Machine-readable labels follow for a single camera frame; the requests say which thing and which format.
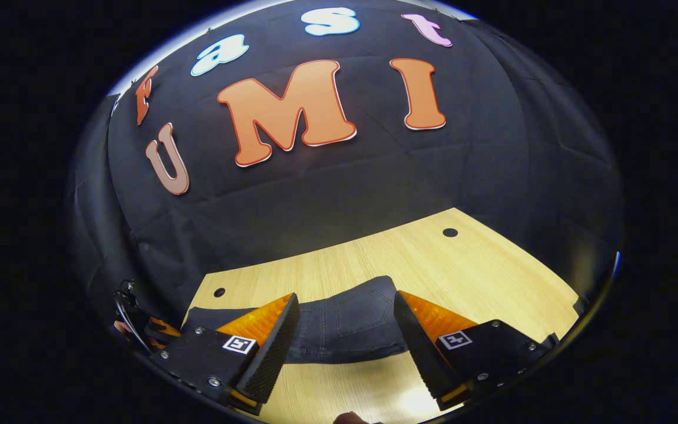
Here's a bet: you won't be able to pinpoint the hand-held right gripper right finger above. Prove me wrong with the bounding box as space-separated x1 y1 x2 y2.
394 290 560 413

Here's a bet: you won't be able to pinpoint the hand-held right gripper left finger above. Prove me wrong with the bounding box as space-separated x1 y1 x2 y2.
149 293 301 416

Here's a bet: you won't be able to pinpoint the dark grey jeans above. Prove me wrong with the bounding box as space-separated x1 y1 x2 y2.
181 275 411 366

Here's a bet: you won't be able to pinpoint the black backdrop cloth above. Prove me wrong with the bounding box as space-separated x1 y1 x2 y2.
68 0 622 330

